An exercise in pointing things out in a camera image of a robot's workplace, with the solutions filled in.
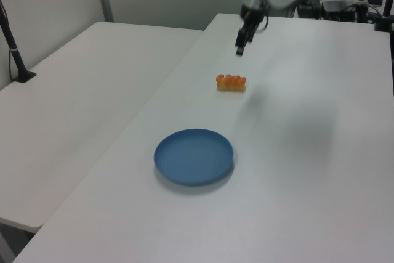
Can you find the black cylinder mount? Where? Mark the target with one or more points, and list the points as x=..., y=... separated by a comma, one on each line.
x=362, y=13

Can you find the black electronics box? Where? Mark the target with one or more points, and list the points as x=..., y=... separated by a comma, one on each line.
x=340, y=10

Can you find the black camera stand with clamp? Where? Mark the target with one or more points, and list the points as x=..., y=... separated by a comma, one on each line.
x=384, y=13

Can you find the black camera stand with plate base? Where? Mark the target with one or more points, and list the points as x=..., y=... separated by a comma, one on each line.
x=13, y=50

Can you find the orange twisted bread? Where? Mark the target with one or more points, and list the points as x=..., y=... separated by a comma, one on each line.
x=231, y=82

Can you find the white side table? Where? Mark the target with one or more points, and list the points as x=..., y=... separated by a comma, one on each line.
x=77, y=96

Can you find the blue round plate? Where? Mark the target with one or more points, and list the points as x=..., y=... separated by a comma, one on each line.
x=194, y=158

